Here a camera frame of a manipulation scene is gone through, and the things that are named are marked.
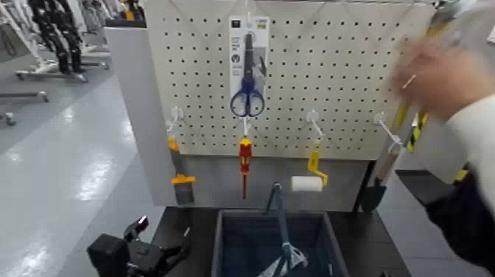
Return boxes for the wide partition with hazard tape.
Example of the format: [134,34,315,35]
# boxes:
[412,0,495,185]

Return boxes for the person's bare hand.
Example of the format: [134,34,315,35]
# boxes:
[390,35,495,119]

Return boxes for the white sleeved forearm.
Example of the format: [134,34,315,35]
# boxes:
[444,94,495,218]

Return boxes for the white pegboard hook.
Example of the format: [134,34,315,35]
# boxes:
[372,111,404,147]
[166,105,185,133]
[243,0,257,21]
[241,116,253,139]
[306,109,326,142]

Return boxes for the green trowel wooden handle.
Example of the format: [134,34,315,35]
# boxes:
[360,143,404,214]

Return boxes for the blue scissors on card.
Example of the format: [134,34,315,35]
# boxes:
[228,15,271,118]

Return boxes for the plain white partition panel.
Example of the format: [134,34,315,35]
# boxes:
[103,26,180,208]

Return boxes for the grey blue crate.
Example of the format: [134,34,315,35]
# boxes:
[211,208,351,277]

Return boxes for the white perforated pegboard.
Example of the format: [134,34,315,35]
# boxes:
[144,0,438,161]

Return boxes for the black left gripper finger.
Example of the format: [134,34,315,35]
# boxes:
[123,215,150,242]
[161,244,192,269]

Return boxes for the black pegboard stand leg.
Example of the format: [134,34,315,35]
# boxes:
[352,160,377,214]

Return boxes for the grey white packaged item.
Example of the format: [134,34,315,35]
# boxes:
[258,242,310,277]

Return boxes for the white wheeled robot stand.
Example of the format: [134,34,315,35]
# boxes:
[0,0,91,84]

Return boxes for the blue crate carry handle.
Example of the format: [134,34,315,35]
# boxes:
[264,181,298,277]

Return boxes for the grey panel under pegboard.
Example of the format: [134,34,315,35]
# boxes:
[177,153,371,212]

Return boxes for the grey metal stand base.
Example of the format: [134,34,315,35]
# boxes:
[0,90,50,104]

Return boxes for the black robot on stand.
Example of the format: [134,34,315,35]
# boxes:
[27,0,85,75]

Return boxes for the yellow paint brush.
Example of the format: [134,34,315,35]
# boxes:
[168,135,197,206]

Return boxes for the white roller yellow handle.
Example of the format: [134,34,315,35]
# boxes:
[290,142,329,193]

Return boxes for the red yellow screwdriver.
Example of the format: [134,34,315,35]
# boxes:
[238,137,253,200]

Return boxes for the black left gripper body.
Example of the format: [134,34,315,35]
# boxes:
[127,241,168,277]

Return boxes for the narrow partition with hazard tape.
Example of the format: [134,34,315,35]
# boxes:
[398,110,449,172]

